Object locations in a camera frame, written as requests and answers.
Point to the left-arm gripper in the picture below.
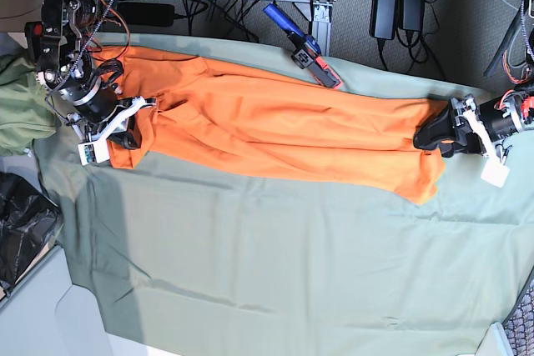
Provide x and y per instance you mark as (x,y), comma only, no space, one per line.
(465,127)

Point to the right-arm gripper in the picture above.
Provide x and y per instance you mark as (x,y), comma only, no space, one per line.
(97,115)

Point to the orange T-shirt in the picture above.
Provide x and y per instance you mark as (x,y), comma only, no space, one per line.
(248,121)

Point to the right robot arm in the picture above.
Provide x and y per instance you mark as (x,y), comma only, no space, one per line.
(70,65)

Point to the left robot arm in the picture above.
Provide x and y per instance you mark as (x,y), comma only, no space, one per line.
(515,53)

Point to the olive green garment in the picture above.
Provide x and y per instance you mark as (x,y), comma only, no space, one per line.
(25,117)

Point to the green table cloth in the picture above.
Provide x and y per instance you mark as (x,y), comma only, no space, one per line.
(200,262)

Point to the black plastic bag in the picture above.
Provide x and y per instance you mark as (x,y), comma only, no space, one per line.
(28,220)

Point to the black power adapter brick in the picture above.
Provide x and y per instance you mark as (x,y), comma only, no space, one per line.
(382,19)

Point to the red black corner clamp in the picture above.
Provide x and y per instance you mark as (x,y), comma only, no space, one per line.
(33,33)

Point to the blue red bar clamp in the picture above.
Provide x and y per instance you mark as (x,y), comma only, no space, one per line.
(307,54)

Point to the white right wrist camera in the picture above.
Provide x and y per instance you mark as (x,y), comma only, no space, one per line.
(93,152)

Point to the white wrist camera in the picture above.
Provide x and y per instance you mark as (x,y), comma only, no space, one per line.
(93,152)
(495,173)

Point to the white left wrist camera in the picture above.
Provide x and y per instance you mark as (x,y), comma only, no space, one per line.
(495,173)

